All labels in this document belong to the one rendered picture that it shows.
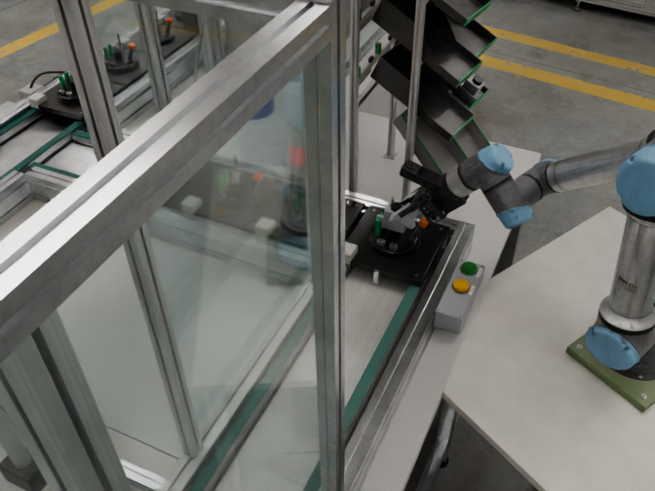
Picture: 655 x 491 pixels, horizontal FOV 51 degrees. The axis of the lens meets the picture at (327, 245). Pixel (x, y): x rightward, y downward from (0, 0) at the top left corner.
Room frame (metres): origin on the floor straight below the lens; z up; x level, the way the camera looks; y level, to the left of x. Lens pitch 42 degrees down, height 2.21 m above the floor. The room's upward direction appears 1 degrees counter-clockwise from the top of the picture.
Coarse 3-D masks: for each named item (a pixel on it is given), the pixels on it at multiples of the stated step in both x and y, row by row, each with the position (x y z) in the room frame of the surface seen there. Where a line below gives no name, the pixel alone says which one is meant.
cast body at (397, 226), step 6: (390, 204) 1.40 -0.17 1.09; (396, 204) 1.39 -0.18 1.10; (384, 210) 1.38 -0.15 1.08; (390, 210) 1.38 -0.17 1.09; (396, 210) 1.37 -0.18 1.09; (378, 216) 1.40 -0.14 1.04; (384, 216) 1.38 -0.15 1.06; (384, 222) 1.38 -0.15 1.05; (396, 222) 1.36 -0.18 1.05; (390, 228) 1.37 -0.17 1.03; (396, 228) 1.36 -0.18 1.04; (402, 228) 1.36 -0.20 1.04
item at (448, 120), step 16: (400, 48) 1.77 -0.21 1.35; (384, 64) 1.66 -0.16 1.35; (400, 64) 1.77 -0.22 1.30; (384, 80) 1.66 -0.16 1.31; (400, 80) 1.63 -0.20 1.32; (432, 80) 1.72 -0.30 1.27; (400, 96) 1.63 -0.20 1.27; (432, 96) 1.68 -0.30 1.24; (448, 96) 1.68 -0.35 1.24; (432, 112) 1.62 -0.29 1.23; (448, 112) 1.64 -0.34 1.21; (464, 112) 1.65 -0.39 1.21; (432, 128) 1.57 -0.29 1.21; (448, 128) 1.59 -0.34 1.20
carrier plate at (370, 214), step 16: (368, 208) 1.53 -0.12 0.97; (384, 208) 1.53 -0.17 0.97; (368, 224) 1.46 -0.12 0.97; (416, 224) 1.45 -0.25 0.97; (352, 240) 1.39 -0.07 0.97; (432, 240) 1.39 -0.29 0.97; (368, 256) 1.33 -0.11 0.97; (416, 256) 1.32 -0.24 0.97; (432, 256) 1.32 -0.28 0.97; (384, 272) 1.27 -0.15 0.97; (400, 272) 1.27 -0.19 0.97; (416, 272) 1.26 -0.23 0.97
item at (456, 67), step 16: (384, 0) 1.67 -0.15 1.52; (400, 0) 1.79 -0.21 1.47; (384, 16) 1.67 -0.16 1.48; (400, 16) 1.64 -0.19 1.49; (432, 16) 1.73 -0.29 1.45; (400, 32) 1.64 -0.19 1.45; (432, 32) 1.72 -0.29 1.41; (448, 32) 1.70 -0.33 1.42; (432, 48) 1.65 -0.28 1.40; (448, 48) 1.68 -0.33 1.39; (464, 48) 1.67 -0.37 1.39; (432, 64) 1.58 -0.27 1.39; (448, 64) 1.61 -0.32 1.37; (464, 64) 1.63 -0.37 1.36; (480, 64) 1.63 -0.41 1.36; (448, 80) 1.55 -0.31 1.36; (464, 80) 1.58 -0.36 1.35
